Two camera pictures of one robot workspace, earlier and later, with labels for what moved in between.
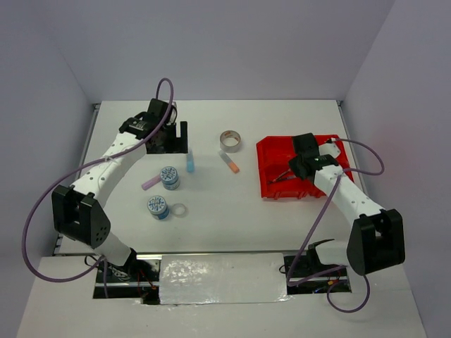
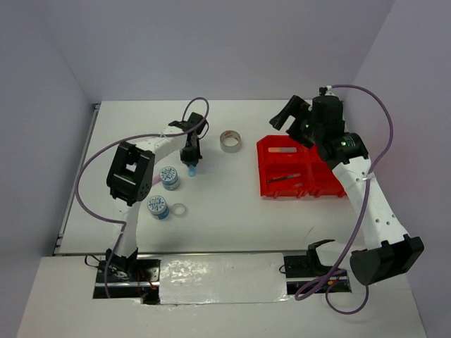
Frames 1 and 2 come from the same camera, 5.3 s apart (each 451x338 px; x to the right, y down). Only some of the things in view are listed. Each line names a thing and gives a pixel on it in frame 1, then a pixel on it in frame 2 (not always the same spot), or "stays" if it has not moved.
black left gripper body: (169, 143) to (191, 154)
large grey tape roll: (230, 140) stays
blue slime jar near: (158, 207) stays
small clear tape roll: (180, 210) stays
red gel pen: (281, 174) to (293, 174)
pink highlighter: (154, 181) stays
